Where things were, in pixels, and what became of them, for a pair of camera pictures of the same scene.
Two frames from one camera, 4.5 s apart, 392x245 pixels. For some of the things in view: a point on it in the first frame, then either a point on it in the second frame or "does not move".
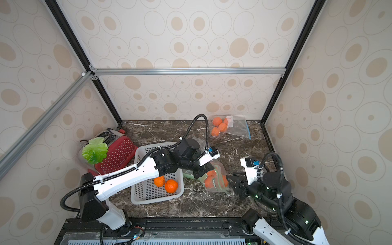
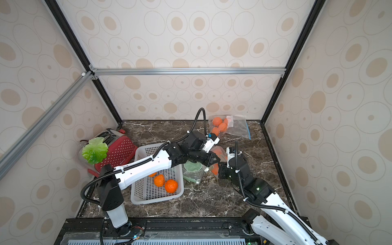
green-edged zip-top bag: (216, 180) -> (222, 154)
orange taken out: (160, 181) does not move
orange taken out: (171, 186) does not move
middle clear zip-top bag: (220, 125) does not move
